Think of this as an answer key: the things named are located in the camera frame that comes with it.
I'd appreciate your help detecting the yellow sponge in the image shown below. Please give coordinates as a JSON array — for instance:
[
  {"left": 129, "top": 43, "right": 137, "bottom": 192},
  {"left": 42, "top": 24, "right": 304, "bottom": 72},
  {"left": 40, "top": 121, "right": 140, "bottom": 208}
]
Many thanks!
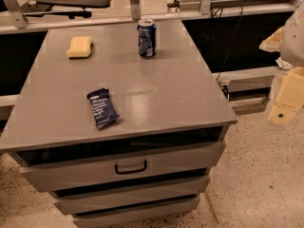
[{"left": 66, "top": 36, "right": 93, "bottom": 58}]

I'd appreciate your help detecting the blue snack packet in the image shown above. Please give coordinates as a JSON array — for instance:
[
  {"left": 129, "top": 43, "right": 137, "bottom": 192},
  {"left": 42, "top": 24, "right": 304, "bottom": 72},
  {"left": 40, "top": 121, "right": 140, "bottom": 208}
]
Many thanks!
[{"left": 86, "top": 88, "right": 120, "bottom": 129}]

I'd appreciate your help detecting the black clamp on ledge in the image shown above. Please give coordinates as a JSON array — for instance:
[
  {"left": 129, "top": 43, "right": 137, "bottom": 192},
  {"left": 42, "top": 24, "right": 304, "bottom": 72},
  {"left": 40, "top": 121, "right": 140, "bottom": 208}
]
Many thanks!
[{"left": 167, "top": 0, "right": 180, "bottom": 9}]

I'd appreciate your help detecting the blue soda can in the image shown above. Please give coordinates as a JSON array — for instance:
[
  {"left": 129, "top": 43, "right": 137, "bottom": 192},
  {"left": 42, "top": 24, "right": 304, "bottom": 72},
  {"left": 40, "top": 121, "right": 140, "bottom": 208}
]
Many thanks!
[{"left": 137, "top": 19, "right": 156, "bottom": 57}]

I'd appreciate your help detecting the middle grey drawer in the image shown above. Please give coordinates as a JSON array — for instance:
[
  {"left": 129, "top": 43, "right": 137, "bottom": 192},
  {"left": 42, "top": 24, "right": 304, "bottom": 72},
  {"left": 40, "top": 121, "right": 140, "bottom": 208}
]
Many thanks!
[{"left": 54, "top": 175, "right": 210, "bottom": 215}]

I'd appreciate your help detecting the white cloth on ledge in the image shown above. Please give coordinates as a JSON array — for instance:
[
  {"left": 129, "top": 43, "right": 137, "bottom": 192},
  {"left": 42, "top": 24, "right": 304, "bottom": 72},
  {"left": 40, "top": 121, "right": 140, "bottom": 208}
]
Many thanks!
[{"left": 275, "top": 58, "right": 292, "bottom": 70}]

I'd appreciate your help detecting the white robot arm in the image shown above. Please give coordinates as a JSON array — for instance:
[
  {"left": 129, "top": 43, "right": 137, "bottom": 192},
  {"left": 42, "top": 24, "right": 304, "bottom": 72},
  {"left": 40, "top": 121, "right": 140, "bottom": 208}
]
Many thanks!
[{"left": 259, "top": 4, "right": 304, "bottom": 125}]

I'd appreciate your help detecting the black drawer handle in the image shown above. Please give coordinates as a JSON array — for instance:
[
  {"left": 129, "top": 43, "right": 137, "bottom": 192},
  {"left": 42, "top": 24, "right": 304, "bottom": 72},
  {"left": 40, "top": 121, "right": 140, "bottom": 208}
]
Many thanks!
[{"left": 114, "top": 161, "right": 147, "bottom": 175}]

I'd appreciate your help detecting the grey drawer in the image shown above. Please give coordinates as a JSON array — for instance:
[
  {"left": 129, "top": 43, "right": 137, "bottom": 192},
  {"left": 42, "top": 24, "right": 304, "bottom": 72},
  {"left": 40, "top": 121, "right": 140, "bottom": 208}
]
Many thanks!
[
  {"left": 54, "top": 175, "right": 210, "bottom": 215},
  {"left": 21, "top": 141, "right": 226, "bottom": 192},
  {"left": 73, "top": 195, "right": 200, "bottom": 228}
]

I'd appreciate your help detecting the metal railing frame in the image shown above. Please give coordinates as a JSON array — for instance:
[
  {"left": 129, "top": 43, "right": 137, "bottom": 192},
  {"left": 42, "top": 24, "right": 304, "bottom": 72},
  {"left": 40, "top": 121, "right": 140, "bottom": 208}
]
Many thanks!
[{"left": 0, "top": 0, "right": 303, "bottom": 34}]

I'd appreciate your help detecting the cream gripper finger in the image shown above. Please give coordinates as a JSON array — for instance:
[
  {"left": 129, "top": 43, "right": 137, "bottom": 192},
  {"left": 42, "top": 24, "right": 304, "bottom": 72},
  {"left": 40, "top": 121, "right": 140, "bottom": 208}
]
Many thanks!
[{"left": 259, "top": 28, "right": 282, "bottom": 52}]

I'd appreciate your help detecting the grey drawer cabinet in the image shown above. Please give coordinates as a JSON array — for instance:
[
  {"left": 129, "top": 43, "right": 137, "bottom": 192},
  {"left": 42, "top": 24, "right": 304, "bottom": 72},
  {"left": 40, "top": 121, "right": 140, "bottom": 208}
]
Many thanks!
[{"left": 1, "top": 21, "right": 237, "bottom": 219}]

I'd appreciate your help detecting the black office chair base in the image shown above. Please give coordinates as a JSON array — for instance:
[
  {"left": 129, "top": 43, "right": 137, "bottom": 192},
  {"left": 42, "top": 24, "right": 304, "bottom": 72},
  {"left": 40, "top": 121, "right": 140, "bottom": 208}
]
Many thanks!
[{"left": 21, "top": 0, "right": 111, "bottom": 19}]

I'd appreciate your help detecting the bottom grey drawer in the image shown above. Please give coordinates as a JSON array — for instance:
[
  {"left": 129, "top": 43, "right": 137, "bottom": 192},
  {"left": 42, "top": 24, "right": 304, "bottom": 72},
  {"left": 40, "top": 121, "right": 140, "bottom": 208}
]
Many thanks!
[{"left": 73, "top": 195, "right": 200, "bottom": 228}]

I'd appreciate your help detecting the top grey drawer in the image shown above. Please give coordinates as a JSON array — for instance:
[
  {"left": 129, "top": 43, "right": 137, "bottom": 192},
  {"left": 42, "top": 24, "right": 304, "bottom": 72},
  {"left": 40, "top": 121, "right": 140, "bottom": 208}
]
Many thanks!
[{"left": 21, "top": 141, "right": 226, "bottom": 192}]

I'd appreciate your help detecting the black hanging cable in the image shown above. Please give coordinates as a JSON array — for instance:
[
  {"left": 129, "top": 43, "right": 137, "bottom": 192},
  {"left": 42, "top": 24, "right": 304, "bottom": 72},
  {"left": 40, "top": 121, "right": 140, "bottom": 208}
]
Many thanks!
[{"left": 215, "top": 6, "right": 244, "bottom": 81}]

